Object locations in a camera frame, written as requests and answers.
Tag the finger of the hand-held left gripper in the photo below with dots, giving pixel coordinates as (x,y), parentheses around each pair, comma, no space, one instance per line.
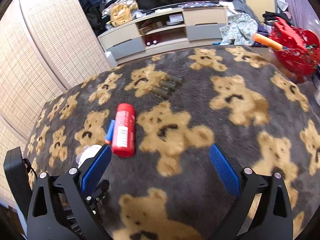
(101,187)

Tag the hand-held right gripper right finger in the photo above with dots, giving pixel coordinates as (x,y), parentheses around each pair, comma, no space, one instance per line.
(223,170)

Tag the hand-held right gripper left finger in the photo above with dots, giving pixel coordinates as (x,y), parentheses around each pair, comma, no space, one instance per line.
(96,167)

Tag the clear plastic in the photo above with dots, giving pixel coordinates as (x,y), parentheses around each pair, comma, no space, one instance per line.
(87,153)

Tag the red spray can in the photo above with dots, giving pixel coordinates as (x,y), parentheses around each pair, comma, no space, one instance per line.
(123,130)

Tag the blue orange foam dart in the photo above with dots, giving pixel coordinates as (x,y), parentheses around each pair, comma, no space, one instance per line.
(110,130)

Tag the bear print blanket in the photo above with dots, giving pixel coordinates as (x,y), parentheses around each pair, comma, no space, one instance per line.
(200,110)

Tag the white plastic container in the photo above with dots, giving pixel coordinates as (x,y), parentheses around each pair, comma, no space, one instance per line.
(110,60)

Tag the beige grey tv stand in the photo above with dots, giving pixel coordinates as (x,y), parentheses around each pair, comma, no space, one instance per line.
(120,37)

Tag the woven folding screen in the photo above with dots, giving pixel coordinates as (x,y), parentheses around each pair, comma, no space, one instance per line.
(45,42)

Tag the pair of small red jars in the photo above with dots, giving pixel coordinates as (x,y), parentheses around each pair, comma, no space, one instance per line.
(151,41)

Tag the camouflage cloth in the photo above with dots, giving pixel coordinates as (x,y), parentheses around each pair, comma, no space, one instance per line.
(238,30)

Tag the red openwork basket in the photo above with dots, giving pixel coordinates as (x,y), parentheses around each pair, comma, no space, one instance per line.
(297,47)

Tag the cardboard box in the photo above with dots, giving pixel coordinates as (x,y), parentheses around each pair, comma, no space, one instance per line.
(150,28)

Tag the yellow backpack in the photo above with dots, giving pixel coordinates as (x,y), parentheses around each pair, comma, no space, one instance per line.
(120,15)

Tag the white box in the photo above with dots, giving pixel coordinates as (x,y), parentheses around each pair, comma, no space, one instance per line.
(175,18)

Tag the black clothes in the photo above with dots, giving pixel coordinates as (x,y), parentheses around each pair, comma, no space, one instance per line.
(273,17)

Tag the dark jacket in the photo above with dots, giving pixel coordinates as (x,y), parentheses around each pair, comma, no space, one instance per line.
(87,2)

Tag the grey clothes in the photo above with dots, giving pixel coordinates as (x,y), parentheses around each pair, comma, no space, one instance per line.
(235,3)

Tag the dark patterned cloth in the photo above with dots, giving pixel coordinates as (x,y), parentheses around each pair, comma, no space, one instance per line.
(200,4)

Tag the white papers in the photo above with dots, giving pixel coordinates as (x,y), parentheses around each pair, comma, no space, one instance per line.
(163,10)

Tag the purple curtain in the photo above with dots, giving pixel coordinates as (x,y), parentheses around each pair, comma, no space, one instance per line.
(295,0)

